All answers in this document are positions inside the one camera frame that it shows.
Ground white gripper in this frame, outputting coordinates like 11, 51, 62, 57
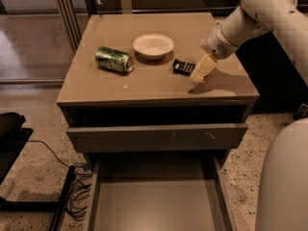
190, 25, 238, 84

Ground black rxbar chocolate wrapper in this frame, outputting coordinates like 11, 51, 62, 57
172, 59, 195, 76

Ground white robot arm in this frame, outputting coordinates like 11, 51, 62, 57
190, 0, 308, 231

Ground grey top drawer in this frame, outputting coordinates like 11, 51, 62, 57
67, 123, 247, 153

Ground grey drawer cabinet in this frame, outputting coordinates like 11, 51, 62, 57
56, 13, 260, 231

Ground open grey middle drawer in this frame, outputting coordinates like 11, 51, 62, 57
82, 154, 239, 231

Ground white paper bowl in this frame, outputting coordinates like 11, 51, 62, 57
133, 34, 174, 60

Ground green soda can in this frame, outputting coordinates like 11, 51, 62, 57
95, 46, 133, 73

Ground black stand base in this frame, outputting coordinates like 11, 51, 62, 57
0, 113, 75, 231

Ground metal railing frame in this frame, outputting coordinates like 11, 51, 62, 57
51, 0, 308, 53

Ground black and blue cables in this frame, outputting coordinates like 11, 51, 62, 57
26, 140, 94, 222

